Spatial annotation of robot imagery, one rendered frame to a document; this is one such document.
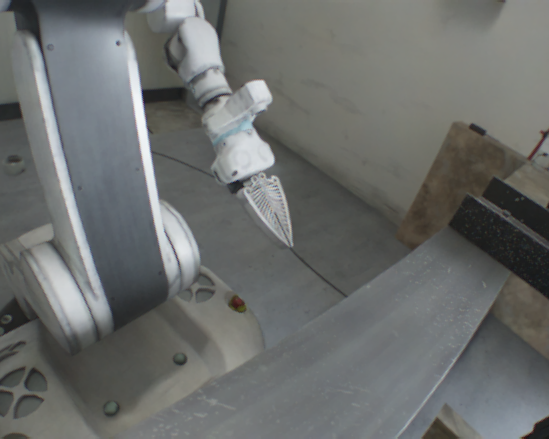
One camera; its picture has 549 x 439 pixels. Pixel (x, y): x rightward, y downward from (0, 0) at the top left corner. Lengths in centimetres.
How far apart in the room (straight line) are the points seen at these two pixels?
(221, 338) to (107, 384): 24
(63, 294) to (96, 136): 18
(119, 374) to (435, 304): 57
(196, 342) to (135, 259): 32
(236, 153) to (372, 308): 29
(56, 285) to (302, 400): 30
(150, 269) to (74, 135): 19
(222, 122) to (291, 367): 35
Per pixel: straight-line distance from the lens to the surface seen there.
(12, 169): 189
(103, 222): 41
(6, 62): 236
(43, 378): 68
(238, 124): 52
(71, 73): 39
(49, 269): 44
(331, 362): 35
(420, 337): 42
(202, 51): 57
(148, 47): 253
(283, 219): 55
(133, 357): 73
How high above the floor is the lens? 94
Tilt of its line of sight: 36 degrees down
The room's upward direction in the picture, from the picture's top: 16 degrees clockwise
